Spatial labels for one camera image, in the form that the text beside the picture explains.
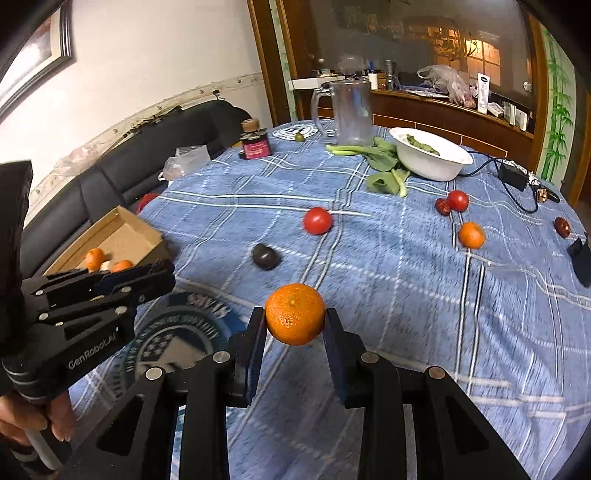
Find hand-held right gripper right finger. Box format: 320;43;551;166
322;308;532;480

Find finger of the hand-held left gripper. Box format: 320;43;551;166
37;287;139;344
21;259;176;308

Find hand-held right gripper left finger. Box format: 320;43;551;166
60;307;269;480

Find brown cardboard box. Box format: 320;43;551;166
44;206;171;278

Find person's left hand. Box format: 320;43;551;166
0;394;75;448

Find blue plaid printed tablecloth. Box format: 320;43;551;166
69;119;591;480

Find dark purple plum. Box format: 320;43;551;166
252;244;280;270

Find black leather sofa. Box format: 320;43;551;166
21;99;252;278

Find clear plastic bag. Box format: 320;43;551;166
161;145;211;182

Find large red tomato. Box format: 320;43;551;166
303;207;333;235

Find dark bottle with pink label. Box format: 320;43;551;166
239;119;271;161

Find green vegetable leaf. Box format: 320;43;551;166
367;168;411;198

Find green bok choy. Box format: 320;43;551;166
325;137;400;172

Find white bowl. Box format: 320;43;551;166
389;127;474;182

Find green leaves in bowl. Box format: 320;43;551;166
404;134;439;153

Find dark framed picture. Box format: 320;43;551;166
0;0;75;121

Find black power adapter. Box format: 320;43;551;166
498;161;529;191

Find long white box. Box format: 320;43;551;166
288;76;333;90

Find wooden glass cabinet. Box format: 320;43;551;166
247;0;583;204

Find small brown gadget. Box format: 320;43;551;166
531;182;561;204

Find crumpled plastic bag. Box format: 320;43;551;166
418;65;469;109

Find tall white carton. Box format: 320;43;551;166
476;73;491;114

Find black adapter with cable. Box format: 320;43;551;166
462;150;541;213

